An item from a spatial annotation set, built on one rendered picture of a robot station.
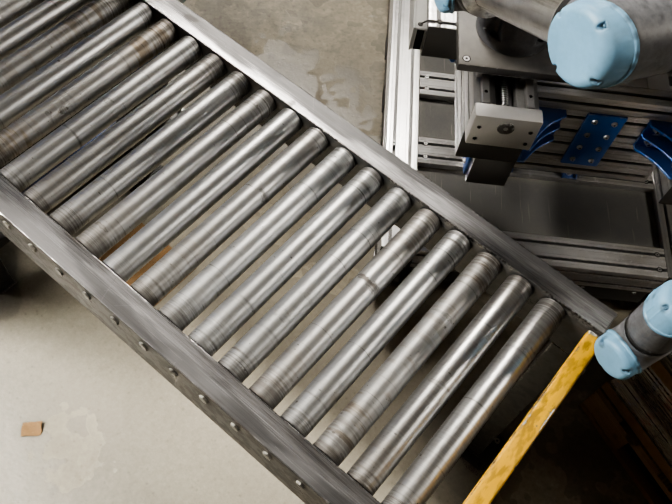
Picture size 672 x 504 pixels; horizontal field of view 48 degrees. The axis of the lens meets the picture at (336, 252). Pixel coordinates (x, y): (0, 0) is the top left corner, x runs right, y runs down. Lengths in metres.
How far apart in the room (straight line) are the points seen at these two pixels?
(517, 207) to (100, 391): 1.20
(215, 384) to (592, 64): 0.70
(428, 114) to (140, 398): 1.12
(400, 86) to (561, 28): 1.22
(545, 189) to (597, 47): 1.17
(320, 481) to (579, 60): 0.68
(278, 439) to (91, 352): 1.03
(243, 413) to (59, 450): 0.94
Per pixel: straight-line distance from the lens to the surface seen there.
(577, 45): 1.09
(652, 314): 1.14
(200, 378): 1.18
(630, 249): 2.16
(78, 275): 1.28
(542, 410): 1.21
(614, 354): 1.21
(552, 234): 2.12
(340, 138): 1.41
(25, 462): 2.04
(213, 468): 1.96
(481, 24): 1.60
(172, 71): 1.53
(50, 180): 1.38
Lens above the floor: 1.91
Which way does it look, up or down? 60 degrees down
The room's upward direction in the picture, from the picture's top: 11 degrees clockwise
